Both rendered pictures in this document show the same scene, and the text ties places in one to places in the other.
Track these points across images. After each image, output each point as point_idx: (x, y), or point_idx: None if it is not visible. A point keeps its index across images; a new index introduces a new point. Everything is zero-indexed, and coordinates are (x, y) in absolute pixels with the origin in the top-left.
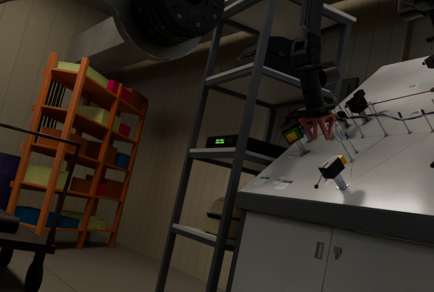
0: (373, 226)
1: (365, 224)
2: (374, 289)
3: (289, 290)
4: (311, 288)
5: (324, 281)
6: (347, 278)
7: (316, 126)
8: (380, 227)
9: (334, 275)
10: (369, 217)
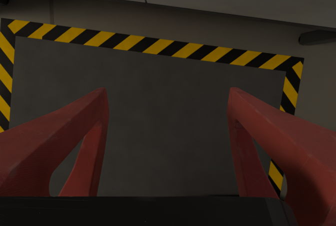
0: None
1: None
2: None
3: None
4: None
5: None
6: None
7: (76, 133)
8: None
9: None
10: None
